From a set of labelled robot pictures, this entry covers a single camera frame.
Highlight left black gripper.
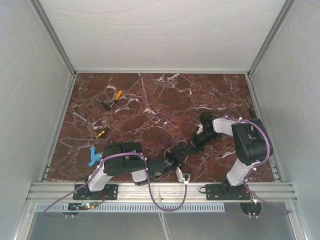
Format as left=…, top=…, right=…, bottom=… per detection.
left=162, top=143, right=185, bottom=176

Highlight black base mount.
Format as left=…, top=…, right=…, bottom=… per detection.
left=72, top=183, right=119, bottom=201
left=198, top=181, right=251, bottom=201

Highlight orange handled screwdriver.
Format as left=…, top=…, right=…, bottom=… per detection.
left=94, top=90, right=123, bottom=111

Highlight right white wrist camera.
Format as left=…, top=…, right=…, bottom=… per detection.
left=196, top=124, right=203, bottom=135

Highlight blue plastic fitting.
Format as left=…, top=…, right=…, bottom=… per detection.
left=88, top=146, right=101, bottom=167

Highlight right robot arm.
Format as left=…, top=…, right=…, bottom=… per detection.
left=185, top=111, right=274, bottom=199

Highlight white zip ties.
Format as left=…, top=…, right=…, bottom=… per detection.
left=157, top=190, right=172, bottom=240

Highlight black tool at right edge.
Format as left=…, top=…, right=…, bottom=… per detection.
left=244, top=101, right=257, bottom=119

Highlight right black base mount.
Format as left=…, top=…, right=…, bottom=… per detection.
left=198, top=181, right=251, bottom=201

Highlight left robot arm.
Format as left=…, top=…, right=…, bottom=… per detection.
left=85, top=142, right=187, bottom=199

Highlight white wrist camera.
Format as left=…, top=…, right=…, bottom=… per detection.
left=175, top=167, right=191, bottom=185
left=196, top=124, right=203, bottom=135

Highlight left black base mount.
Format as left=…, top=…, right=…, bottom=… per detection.
left=72, top=183, right=119, bottom=201

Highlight small circuit board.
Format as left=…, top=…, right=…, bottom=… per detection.
left=67, top=201, right=100, bottom=211

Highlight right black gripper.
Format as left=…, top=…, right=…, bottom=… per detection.
left=182, top=130, right=221, bottom=158

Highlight blue slotted cable duct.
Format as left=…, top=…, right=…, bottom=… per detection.
left=47, top=202, right=225, bottom=213

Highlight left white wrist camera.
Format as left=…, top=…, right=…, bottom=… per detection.
left=175, top=167, right=191, bottom=185

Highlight yellow black screwdriver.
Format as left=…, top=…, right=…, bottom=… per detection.
left=95, top=119, right=119, bottom=139

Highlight silver wrench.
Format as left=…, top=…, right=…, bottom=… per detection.
left=70, top=110, right=90, bottom=123

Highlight aluminium front rail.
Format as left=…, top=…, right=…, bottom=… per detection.
left=26, top=181, right=297, bottom=203

